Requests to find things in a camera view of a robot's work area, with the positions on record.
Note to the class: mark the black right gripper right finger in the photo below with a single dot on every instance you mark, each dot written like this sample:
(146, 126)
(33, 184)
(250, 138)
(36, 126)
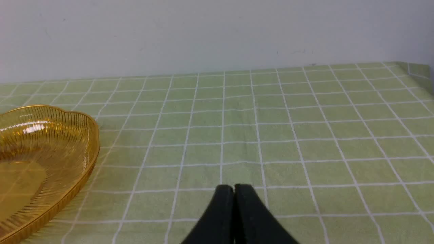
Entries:
(254, 223)

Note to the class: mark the amber ribbed plastic plate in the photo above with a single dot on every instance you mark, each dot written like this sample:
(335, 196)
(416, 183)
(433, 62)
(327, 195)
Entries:
(47, 156)

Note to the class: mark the green checked tablecloth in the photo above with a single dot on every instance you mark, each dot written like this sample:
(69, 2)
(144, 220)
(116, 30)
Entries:
(341, 154)

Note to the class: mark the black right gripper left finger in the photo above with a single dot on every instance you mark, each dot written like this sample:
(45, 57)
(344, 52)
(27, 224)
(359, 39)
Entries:
(215, 224)

